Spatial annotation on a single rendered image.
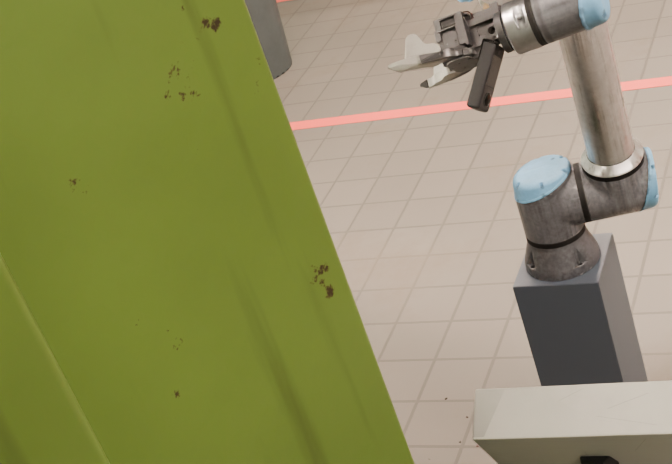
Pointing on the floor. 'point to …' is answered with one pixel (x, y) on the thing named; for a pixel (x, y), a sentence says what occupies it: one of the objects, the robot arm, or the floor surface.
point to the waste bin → (264, 12)
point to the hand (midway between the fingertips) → (404, 81)
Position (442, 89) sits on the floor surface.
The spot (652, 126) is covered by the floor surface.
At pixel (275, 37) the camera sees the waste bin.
